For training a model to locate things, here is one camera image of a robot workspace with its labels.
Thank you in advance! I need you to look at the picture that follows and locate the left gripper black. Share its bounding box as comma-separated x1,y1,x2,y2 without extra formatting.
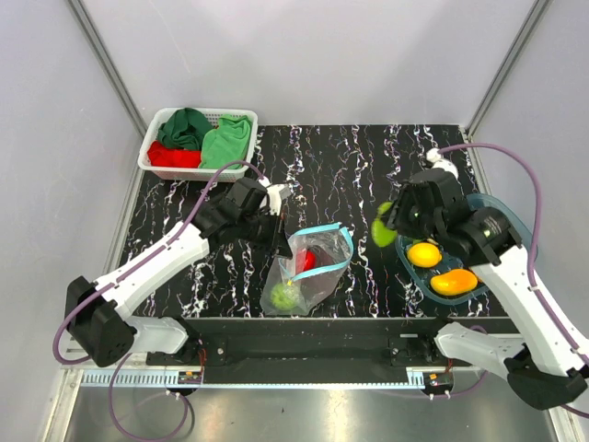
238,209,294,259

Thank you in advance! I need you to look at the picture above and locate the clear zip top bag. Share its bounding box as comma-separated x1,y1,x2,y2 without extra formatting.
260,223,354,316

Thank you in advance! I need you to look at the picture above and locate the green fake leafy vegetable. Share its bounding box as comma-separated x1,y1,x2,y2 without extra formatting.
371,202,397,248

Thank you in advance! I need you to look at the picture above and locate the yellow fake lemon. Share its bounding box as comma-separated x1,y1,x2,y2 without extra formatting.
406,242,443,268

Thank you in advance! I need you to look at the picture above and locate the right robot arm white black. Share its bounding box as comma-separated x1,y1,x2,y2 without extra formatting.
376,169,588,410

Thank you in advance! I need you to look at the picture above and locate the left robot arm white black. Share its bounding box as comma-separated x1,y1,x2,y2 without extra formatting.
64,178,292,367

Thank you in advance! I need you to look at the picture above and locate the red fake bell pepper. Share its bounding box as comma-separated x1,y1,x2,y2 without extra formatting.
294,249,317,274

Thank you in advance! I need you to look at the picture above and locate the orange fake mango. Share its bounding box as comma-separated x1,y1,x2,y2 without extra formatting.
430,269,479,297

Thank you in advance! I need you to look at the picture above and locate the teal plastic container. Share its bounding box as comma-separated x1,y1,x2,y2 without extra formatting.
467,193,532,251

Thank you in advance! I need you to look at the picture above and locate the teal plastic container lid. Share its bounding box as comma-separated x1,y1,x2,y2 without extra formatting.
395,236,489,306

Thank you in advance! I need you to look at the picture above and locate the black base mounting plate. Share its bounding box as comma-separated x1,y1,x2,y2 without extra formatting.
144,316,474,386

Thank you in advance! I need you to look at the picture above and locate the light green cloth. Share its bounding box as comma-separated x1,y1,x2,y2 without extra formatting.
199,114,252,169

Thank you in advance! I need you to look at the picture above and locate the dark green cloth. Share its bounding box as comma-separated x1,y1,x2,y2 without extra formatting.
156,108,214,151

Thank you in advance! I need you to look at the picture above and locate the red cloth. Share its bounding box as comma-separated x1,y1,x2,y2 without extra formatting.
147,141,202,169

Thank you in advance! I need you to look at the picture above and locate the white plastic basket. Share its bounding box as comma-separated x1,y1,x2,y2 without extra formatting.
137,108,259,181

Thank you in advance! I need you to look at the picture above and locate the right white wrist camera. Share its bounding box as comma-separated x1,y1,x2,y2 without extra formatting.
425,148,458,179

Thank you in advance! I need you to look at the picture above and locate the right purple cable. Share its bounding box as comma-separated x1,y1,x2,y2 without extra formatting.
436,142,589,420

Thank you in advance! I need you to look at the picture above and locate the purple cable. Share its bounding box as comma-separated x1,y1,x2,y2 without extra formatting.
436,142,589,420
52,160,272,365

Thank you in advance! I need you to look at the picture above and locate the aluminium frame rail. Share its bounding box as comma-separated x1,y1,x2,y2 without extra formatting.
59,321,572,442

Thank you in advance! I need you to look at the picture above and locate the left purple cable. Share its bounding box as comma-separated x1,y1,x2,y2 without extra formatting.
52,160,272,365

